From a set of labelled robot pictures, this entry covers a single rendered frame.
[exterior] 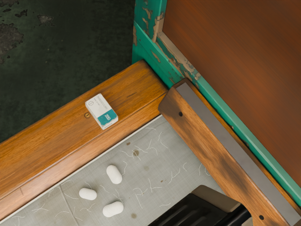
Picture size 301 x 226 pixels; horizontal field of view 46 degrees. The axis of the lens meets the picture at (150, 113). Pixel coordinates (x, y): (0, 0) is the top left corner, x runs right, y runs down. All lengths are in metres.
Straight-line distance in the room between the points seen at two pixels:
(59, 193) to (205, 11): 0.40
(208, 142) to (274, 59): 0.20
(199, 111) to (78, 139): 0.23
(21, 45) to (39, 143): 1.10
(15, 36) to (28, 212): 1.21
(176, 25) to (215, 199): 0.35
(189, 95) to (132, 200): 0.22
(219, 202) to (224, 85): 0.29
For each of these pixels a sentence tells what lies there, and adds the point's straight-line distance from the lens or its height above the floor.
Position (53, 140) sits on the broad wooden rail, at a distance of 0.68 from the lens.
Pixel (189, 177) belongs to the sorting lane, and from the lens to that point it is 0.68.
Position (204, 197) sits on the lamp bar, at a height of 1.08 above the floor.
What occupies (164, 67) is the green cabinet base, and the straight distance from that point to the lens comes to 0.69.
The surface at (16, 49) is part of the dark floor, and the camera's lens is 1.74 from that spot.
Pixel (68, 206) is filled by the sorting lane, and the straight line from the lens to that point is 0.67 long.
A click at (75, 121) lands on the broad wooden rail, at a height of 0.76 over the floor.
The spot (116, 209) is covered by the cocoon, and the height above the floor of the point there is 0.76.
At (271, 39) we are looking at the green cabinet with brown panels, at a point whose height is 1.06.
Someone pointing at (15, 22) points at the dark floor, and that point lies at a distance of 1.83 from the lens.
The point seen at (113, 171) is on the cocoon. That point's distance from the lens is 0.65.
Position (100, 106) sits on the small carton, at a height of 0.78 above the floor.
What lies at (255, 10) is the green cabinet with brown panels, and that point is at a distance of 0.45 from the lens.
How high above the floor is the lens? 1.39
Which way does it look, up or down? 66 degrees down
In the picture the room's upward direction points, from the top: 10 degrees clockwise
